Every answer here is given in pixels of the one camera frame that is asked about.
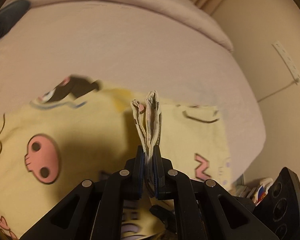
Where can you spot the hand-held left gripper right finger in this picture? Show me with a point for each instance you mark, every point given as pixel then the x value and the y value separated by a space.
pixel 156 173

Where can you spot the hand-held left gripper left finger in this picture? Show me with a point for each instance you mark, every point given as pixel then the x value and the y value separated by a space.
pixel 140 171

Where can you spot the yellow cartoon printed pants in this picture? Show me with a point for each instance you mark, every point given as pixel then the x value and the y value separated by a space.
pixel 90 130

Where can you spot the dark blue folded pants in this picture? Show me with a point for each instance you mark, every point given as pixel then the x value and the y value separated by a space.
pixel 5 20

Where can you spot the white wall power strip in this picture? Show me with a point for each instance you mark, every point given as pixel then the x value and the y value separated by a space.
pixel 287 61

